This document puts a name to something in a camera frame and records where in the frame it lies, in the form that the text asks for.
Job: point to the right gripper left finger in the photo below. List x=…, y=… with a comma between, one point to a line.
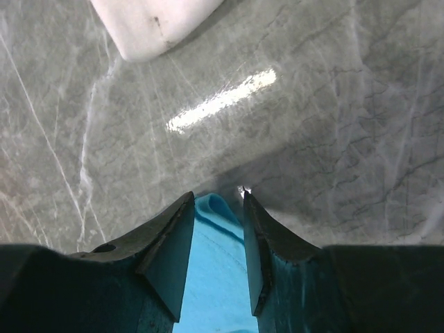
x=134, y=283

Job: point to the teal t-shirt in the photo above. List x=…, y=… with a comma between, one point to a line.
x=216, y=297

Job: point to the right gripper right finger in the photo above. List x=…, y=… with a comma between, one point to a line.
x=295, y=286

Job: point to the folded white t-shirt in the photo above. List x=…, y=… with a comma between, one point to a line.
x=145, y=29

